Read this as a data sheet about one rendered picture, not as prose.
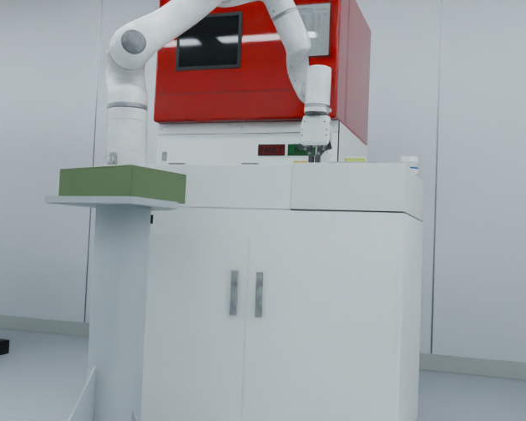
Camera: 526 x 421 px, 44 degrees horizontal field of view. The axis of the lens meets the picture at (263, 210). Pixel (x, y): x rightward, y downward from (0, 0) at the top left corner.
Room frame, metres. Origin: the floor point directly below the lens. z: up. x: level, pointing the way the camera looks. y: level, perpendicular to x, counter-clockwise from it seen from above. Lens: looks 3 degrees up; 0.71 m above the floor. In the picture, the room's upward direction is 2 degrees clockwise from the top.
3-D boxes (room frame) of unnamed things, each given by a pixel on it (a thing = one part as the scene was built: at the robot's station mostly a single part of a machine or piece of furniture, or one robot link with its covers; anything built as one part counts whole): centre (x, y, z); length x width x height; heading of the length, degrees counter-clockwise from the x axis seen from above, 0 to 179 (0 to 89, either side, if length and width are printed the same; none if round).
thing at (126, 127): (1.95, 0.42, 1.00); 0.19 x 0.19 x 0.18
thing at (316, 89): (2.16, -0.16, 1.24); 0.09 x 0.08 x 0.13; 17
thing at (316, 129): (2.16, -0.16, 1.09); 0.10 x 0.07 x 0.11; 71
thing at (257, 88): (3.07, -0.01, 1.52); 0.81 x 0.75 x 0.60; 71
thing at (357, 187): (2.28, -0.35, 0.89); 0.62 x 0.35 x 0.14; 161
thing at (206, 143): (2.77, 0.09, 1.02); 0.81 x 0.03 x 0.40; 71
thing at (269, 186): (2.17, 0.16, 0.89); 0.55 x 0.09 x 0.14; 71
